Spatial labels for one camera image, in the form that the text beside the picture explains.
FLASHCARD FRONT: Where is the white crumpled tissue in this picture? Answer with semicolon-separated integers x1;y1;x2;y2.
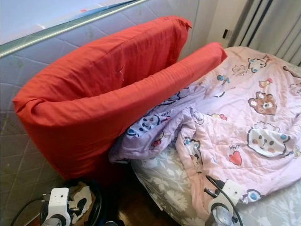
71;186;93;222

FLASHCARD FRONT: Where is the black round trash bin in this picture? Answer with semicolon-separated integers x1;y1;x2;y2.
42;178;109;226

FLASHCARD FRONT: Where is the grey floral bed sheet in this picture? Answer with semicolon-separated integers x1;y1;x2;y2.
131;148;301;226

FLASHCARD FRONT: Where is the pink cartoon print quilt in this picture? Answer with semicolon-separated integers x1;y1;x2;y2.
108;46;301;220

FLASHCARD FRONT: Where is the red folded mattress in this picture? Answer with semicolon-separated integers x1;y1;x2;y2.
13;16;228;180

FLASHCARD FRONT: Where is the grey pleated curtain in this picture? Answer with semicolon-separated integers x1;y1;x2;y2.
230;0;301;67

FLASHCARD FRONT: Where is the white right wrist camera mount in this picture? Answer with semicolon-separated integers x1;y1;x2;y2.
209;179;246;213

